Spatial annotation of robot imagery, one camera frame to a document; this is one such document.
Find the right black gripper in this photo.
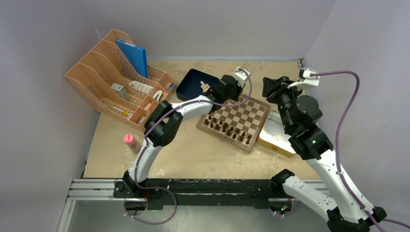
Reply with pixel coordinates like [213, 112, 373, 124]
[263, 76, 305, 132]

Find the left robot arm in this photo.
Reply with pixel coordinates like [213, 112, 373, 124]
[122, 75, 249, 198]

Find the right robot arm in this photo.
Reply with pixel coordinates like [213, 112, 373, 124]
[262, 76, 387, 232]

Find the pile of light chess pieces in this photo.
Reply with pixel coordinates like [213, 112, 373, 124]
[200, 81, 210, 93]

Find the wooden chess board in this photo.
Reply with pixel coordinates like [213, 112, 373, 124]
[196, 97, 271, 153]

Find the row of dark chess pieces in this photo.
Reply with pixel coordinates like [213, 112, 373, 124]
[196, 114, 260, 146]

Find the dark blue tray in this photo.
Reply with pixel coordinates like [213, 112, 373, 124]
[176, 69, 219, 101]

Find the metal tin box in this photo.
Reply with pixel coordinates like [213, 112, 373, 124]
[257, 110, 296, 158]

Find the blue folder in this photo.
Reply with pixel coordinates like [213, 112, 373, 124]
[116, 40, 147, 78]

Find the pink capped bottle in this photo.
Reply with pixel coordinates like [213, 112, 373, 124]
[123, 134, 141, 154]

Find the small grey box in organizer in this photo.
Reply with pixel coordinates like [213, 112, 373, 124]
[111, 83, 130, 101]

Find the orange plastic file organizer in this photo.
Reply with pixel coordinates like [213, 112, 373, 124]
[65, 29, 176, 131]

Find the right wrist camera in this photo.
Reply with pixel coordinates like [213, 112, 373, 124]
[287, 68, 320, 90]

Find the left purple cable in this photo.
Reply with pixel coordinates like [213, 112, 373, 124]
[123, 68, 253, 225]

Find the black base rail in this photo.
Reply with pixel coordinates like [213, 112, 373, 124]
[113, 178, 296, 212]

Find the aluminium frame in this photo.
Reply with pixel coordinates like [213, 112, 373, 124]
[57, 179, 147, 232]

